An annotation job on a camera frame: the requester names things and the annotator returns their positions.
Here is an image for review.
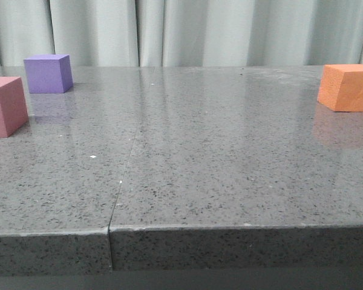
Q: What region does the pink foam cube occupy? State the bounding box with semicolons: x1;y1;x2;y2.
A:
0;77;28;138

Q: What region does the purple foam cube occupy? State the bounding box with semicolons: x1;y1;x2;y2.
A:
24;54;73;94

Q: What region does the orange foam cube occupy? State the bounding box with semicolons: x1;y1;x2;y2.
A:
317;64;363;112

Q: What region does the grey pleated curtain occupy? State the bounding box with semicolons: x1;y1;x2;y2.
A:
0;1;363;66

